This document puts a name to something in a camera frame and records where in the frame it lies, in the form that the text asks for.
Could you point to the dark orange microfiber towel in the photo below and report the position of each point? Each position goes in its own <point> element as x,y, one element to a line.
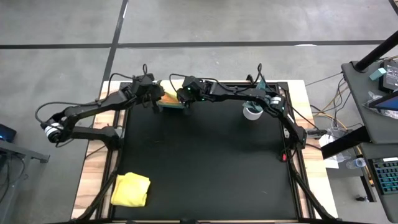
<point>172,100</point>

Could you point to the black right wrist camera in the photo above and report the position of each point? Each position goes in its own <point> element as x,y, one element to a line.
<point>192,84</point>

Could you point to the grey side desk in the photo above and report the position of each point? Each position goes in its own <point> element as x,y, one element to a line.
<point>367,124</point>

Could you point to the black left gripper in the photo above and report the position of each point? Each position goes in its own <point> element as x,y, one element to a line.
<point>155,95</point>

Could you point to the green snake plant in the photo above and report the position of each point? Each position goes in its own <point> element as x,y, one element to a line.
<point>264,85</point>

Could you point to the clear plastic bottle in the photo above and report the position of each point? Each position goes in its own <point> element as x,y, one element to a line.
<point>357,163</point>

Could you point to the dark tablet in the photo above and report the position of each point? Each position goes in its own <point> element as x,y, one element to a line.
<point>387,102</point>

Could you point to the grey metal stand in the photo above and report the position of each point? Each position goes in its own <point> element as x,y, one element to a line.
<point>18,155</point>

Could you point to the white papers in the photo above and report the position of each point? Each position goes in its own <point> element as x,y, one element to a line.
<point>329,158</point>

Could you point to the white plant pot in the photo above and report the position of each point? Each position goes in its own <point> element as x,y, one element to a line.
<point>252,115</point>

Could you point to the keyboard with blue keys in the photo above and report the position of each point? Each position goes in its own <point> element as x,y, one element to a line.
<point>387,175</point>

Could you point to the black aluminium rig frame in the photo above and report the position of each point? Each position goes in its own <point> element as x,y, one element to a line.
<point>122,155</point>

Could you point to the teal plastic bin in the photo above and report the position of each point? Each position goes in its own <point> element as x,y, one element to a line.
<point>172,106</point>

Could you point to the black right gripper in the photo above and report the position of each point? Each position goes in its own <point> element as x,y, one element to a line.
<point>186,99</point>

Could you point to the black box device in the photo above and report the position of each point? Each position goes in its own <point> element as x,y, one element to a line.
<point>390,76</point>

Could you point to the black pole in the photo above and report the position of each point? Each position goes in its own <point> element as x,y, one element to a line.
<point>373,54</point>

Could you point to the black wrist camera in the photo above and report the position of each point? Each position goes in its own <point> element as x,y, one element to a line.
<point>143,82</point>
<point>192,84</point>

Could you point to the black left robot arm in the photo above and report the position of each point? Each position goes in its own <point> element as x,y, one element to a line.
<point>93,109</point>

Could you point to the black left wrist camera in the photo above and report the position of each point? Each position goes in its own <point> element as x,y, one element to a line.
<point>143,82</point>

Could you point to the black device with blue light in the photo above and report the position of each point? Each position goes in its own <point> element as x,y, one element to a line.
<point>7,133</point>

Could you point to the small teal box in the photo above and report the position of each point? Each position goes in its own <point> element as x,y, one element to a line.
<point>377,74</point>

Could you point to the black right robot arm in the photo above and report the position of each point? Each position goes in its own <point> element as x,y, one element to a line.
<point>236,93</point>

